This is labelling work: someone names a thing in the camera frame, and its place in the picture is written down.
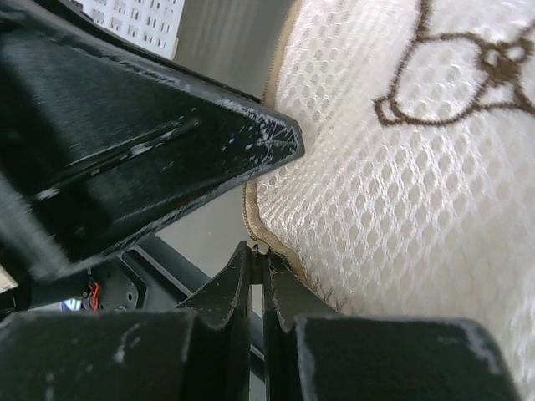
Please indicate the white mesh laundry bag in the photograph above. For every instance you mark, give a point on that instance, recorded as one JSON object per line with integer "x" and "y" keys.
{"x": 415, "y": 195}

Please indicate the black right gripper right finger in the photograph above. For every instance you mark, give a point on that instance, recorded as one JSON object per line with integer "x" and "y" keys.
{"x": 312, "y": 352}

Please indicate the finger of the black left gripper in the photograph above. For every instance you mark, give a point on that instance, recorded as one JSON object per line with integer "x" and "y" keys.
{"x": 104, "y": 143}

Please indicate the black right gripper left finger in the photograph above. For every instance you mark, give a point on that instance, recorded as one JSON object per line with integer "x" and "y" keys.
{"x": 197, "y": 351}

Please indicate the white perforated plastic basket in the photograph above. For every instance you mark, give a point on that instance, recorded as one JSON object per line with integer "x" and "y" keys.
{"x": 150, "y": 24}

